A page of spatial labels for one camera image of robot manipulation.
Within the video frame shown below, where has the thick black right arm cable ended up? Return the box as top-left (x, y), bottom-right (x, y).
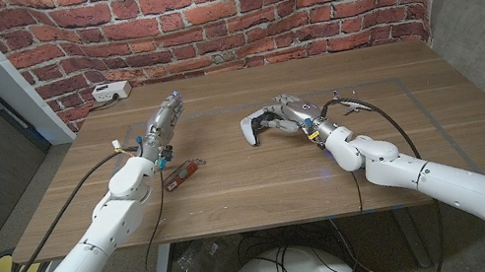
top-left (317, 83), bottom-right (452, 272)

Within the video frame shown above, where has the red keychain gadget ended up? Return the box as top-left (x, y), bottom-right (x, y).
top-left (160, 156), bottom-right (211, 194)

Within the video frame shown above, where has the white floor cable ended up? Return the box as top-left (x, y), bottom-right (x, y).
top-left (326, 209), bottom-right (392, 272)

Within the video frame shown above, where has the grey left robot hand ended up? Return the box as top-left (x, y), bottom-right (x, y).
top-left (130, 90), bottom-right (196, 173)

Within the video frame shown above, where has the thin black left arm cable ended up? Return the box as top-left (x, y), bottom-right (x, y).
top-left (53, 169), bottom-right (181, 272)

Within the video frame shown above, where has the white black game controller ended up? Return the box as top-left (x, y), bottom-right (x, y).
top-left (238, 104), bottom-right (284, 149)

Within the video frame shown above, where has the white power strip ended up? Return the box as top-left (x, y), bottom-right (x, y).
top-left (90, 79), bottom-right (134, 105)

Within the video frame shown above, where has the black power strip cable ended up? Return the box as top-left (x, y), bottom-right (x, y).
top-left (88, 93), bottom-right (122, 112)

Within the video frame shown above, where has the printed brick wall backdrop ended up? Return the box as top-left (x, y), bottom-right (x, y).
top-left (0, 0), bottom-right (481, 148)

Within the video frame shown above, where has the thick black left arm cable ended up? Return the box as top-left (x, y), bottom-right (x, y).
top-left (0, 145), bottom-right (163, 272)

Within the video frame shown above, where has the clear plastic bag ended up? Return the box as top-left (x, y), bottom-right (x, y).
top-left (169, 233), bottom-right (243, 272)

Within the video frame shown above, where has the white toy airplane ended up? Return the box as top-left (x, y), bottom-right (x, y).
top-left (332, 86), bottom-right (374, 118)

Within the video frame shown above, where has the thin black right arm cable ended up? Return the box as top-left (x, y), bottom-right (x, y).
top-left (350, 169), bottom-right (367, 217)

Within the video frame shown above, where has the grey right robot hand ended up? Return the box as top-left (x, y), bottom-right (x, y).
top-left (257, 85), bottom-right (343, 158)

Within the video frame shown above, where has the black floor cable bundle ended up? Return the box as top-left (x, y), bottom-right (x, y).
top-left (233, 217), bottom-right (344, 271)

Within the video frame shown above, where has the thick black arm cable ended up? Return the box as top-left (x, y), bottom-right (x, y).
top-left (317, 83), bottom-right (452, 272)
top-left (0, 145), bottom-right (163, 272)

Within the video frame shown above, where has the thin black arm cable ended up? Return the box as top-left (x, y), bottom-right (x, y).
top-left (53, 169), bottom-right (181, 272)
top-left (350, 169), bottom-right (367, 217)

